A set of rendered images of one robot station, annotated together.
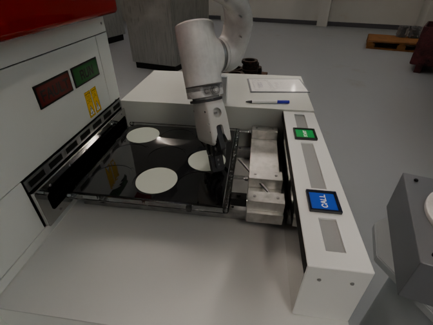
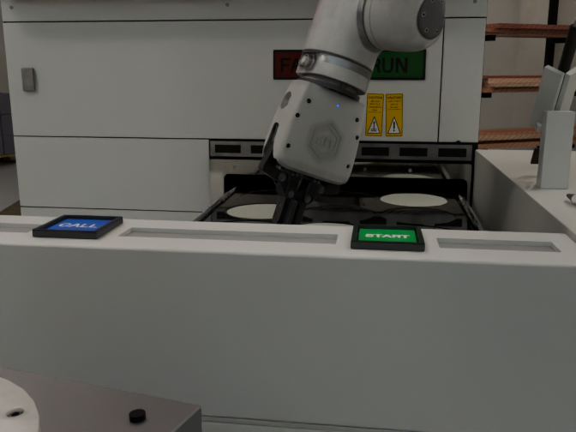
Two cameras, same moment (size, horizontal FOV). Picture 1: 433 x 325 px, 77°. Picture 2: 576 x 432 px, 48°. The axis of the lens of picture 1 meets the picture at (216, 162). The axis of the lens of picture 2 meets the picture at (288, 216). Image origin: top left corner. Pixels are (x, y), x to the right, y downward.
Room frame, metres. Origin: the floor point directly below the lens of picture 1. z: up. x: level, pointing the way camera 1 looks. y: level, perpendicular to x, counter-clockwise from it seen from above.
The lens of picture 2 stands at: (0.55, -0.73, 1.10)
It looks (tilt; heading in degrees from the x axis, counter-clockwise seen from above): 13 degrees down; 90
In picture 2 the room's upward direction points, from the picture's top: straight up
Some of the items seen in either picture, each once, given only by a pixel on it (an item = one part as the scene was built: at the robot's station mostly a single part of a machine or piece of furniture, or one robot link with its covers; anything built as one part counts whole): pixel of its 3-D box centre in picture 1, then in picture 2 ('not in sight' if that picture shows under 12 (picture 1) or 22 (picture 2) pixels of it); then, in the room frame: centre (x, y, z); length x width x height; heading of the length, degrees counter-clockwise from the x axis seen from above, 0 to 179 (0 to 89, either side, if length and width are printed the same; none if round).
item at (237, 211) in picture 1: (179, 206); not in sight; (0.49, 0.09, 0.84); 0.50 x 0.02 x 0.03; 82
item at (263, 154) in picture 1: (263, 170); not in sight; (0.60, -0.13, 0.87); 0.36 x 0.08 x 0.03; 172
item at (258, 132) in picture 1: (264, 132); not in sight; (0.76, -0.15, 0.89); 0.08 x 0.03 x 0.03; 82
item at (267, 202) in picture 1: (265, 201); not in sight; (0.44, -0.11, 0.89); 0.08 x 0.03 x 0.03; 82
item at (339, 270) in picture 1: (306, 186); (234, 315); (0.50, -0.22, 0.89); 0.55 x 0.09 x 0.14; 172
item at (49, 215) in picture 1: (92, 155); (336, 189); (0.63, 0.35, 0.89); 0.44 x 0.02 x 0.10; 172
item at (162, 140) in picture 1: (167, 157); (338, 214); (0.62, 0.14, 0.90); 0.34 x 0.34 x 0.01; 82
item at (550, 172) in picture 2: (218, 81); (553, 126); (0.85, -0.01, 1.03); 0.06 x 0.04 x 0.13; 82
